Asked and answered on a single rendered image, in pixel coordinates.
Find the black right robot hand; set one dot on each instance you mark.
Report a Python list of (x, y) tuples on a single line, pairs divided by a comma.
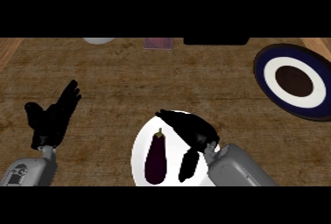
[(193, 125)]

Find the purple eggplant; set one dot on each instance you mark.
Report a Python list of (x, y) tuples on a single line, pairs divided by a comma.
[(156, 159)]

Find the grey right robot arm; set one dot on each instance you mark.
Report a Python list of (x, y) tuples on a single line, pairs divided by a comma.
[(235, 166)]

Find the black rectangular object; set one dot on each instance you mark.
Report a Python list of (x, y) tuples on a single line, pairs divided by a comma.
[(214, 41)]

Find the blue white brown plate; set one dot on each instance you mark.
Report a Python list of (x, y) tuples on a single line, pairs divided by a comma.
[(294, 81)]

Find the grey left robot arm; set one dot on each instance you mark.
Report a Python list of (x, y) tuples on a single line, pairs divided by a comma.
[(31, 170)]

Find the pink rectangular object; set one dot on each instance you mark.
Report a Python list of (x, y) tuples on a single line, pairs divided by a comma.
[(158, 43)]

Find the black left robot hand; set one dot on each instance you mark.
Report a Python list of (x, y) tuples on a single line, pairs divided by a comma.
[(53, 116)]

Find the white round object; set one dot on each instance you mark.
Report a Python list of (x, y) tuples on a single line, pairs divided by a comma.
[(99, 40)]

